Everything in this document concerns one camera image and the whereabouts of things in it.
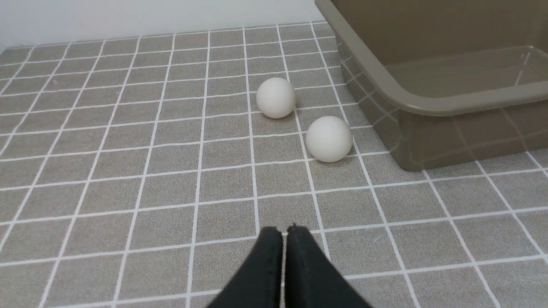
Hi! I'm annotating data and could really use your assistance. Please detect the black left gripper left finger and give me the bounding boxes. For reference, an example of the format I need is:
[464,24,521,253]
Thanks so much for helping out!
[208,227,283,308]

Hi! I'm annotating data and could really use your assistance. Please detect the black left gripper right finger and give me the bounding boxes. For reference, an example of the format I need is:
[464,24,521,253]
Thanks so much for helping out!
[285,225,371,308]

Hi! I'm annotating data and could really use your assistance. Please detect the white ping-pong ball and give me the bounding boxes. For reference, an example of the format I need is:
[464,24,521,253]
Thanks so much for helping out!
[305,116,354,163]
[256,77,296,119]

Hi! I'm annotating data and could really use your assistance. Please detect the olive plastic bin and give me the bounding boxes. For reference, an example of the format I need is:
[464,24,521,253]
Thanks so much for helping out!
[315,0,548,171]

